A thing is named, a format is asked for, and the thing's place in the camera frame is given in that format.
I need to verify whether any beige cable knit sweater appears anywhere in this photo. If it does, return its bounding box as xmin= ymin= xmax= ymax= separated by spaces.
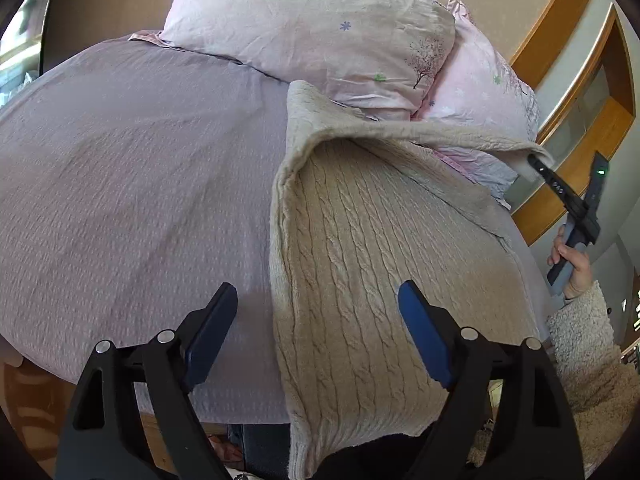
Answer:
xmin=270 ymin=80 xmax=549 ymax=479

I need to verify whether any person's right hand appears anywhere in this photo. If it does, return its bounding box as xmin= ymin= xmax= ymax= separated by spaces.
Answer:
xmin=547 ymin=226 xmax=593 ymax=302

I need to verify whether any pink star pattern pillow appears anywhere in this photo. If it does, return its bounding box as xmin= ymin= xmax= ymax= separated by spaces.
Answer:
xmin=413 ymin=0 xmax=540 ymax=208

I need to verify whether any pale pink floral pillow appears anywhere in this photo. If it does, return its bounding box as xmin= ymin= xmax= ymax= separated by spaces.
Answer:
xmin=160 ymin=0 xmax=456 ymax=120

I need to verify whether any lilac bed sheet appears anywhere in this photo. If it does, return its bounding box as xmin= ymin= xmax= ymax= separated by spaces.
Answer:
xmin=0 ymin=34 xmax=551 ymax=426

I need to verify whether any cluttered window area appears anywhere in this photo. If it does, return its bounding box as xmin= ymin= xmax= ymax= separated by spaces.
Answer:
xmin=1 ymin=0 xmax=50 ymax=106

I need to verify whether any black camera box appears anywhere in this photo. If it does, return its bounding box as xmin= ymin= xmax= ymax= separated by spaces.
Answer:
xmin=584 ymin=152 xmax=610 ymax=217

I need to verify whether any wooden wall niche frame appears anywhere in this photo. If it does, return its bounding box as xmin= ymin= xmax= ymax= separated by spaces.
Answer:
xmin=506 ymin=0 xmax=639 ymax=246

